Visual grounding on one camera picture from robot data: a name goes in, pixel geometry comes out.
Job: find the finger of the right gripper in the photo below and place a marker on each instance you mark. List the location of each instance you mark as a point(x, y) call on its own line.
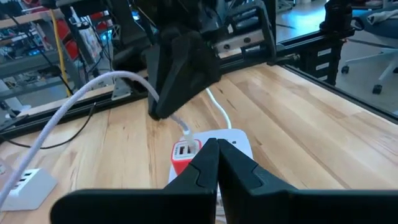
point(186, 68)
point(155, 81)

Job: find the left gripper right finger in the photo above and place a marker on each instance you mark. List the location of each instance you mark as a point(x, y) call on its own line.
point(264, 205)

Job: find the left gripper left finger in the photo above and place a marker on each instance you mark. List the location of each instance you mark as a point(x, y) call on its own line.
point(174, 205)

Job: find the red white USB charger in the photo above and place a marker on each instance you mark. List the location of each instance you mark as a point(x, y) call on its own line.
point(180, 161)

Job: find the white multi-outlet wall tap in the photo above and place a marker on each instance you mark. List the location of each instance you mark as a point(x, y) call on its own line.
point(239, 140)

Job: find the white power strip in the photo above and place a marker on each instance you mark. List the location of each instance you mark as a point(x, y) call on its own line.
point(34, 189)

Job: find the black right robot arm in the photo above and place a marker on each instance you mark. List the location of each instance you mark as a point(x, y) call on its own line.
point(248, 18)

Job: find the grey office chair white base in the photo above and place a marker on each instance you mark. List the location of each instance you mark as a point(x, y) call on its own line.
point(385, 28)

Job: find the black aluminium table frame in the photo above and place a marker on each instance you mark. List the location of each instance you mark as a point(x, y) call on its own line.
point(18, 127)

